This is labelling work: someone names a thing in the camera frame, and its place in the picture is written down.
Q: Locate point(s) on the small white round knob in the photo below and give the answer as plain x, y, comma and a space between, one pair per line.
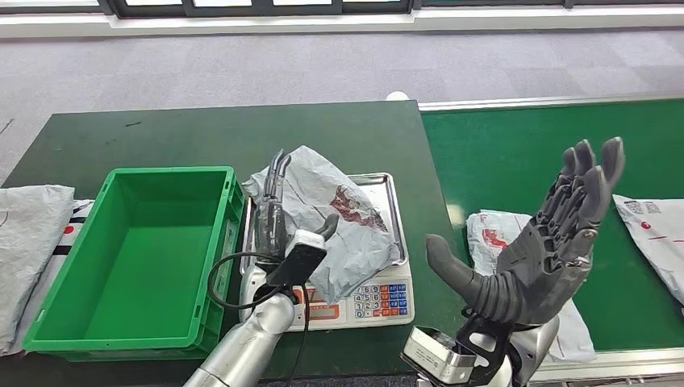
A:
396, 96

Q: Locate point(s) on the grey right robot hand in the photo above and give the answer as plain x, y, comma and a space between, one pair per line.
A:
534, 277

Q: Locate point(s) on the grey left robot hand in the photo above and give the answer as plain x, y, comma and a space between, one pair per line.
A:
270, 229

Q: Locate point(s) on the white scale with steel tray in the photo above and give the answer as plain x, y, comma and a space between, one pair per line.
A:
382, 304

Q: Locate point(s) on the green conveyor belt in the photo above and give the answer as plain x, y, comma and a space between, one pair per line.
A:
507, 144

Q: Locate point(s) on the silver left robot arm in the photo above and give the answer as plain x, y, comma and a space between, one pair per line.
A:
251, 336

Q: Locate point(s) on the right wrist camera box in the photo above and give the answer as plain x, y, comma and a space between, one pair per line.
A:
435, 352

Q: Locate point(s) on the green plastic crate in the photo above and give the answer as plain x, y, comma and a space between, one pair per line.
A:
133, 256

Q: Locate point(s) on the grey parcel with black logo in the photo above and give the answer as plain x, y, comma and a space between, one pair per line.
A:
657, 240

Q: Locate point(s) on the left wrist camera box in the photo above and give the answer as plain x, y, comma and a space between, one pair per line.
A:
299, 256

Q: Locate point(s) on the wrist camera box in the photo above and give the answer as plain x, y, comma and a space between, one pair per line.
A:
435, 352
299, 256

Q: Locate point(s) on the white window sill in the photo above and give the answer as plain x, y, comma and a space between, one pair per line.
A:
320, 24

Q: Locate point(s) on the grey parcel with red line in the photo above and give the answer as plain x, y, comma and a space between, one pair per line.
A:
486, 256

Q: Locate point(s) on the narrow grey parcel red print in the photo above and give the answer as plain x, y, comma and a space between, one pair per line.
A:
320, 197

